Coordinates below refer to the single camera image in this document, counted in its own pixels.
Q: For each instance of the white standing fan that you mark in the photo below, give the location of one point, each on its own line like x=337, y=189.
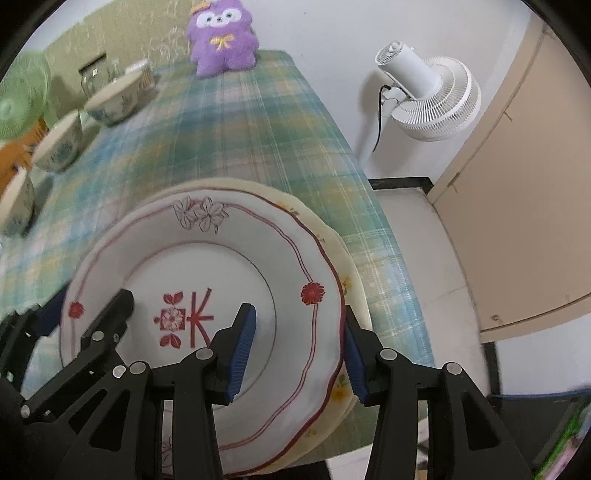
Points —
x=415, y=113

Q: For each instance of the green desk fan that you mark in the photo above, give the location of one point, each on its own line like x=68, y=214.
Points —
x=25, y=91

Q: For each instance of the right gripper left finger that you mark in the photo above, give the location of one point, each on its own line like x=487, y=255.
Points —
x=211, y=376

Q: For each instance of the floral ceramic bowl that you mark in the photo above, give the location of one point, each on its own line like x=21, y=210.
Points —
x=59, y=148
x=115, y=101
x=17, y=204

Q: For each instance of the glass jar black lid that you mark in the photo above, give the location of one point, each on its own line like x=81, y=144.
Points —
x=94, y=75

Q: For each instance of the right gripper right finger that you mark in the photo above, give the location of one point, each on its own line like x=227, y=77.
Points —
x=467, y=439

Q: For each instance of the red pattern white plate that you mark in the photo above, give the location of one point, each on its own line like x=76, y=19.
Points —
x=190, y=259

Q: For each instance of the round yellow flower plate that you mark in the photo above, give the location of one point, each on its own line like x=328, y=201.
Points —
x=345, y=425

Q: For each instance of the green cartoon wall mat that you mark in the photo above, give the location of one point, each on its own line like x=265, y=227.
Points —
x=127, y=32

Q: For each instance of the cotton swab container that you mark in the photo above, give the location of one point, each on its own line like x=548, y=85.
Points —
x=147, y=79

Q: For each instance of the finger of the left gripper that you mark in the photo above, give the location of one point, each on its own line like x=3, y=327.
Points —
x=97, y=343
x=21, y=332

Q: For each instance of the plaid green tablecloth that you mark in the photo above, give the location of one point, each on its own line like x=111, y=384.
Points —
x=265, y=125

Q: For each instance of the beige door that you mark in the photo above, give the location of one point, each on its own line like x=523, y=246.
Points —
x=515, y=201

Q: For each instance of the purple plush bunny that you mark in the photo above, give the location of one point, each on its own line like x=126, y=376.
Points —
x=221, y=38

